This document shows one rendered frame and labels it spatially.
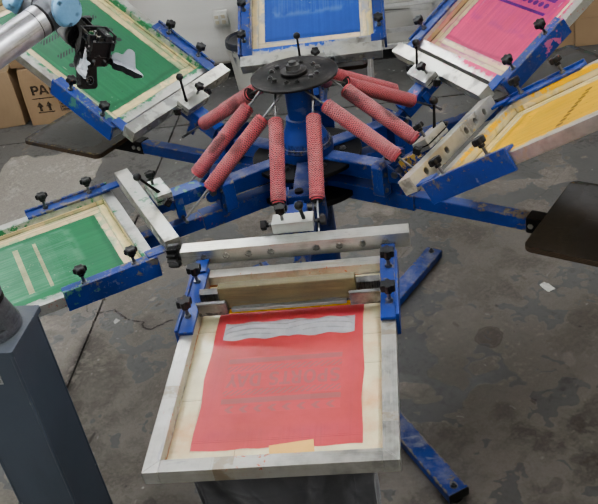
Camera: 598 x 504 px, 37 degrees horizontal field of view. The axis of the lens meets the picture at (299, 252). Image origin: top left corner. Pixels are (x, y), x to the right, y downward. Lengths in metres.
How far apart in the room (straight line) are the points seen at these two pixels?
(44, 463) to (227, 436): 0.56
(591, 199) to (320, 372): 1.08
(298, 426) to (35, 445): 0.71
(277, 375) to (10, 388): 0.66
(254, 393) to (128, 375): 1.77
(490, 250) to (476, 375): 0.88
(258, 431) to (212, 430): 0.11
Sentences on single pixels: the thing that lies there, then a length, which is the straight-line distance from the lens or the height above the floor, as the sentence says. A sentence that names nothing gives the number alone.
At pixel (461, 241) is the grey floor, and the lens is 4.40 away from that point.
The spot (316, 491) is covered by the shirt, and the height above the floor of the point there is 0.79.
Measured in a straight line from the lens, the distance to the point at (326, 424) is 2.14.
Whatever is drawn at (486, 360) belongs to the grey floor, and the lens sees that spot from 3.71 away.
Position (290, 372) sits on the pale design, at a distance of 2.29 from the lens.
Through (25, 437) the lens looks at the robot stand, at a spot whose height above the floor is 0.91.
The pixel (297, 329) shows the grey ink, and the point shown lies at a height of 0.96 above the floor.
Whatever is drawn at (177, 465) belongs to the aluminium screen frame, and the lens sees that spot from 2.09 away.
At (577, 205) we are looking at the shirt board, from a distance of 2.85.
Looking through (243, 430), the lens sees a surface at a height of 0.96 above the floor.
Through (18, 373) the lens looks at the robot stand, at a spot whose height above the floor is 1.13.
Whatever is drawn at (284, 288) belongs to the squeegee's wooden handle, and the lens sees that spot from 2.43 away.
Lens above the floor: 2.45
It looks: 33 degrees down
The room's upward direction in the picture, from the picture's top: 10 degrees counter-clockwise
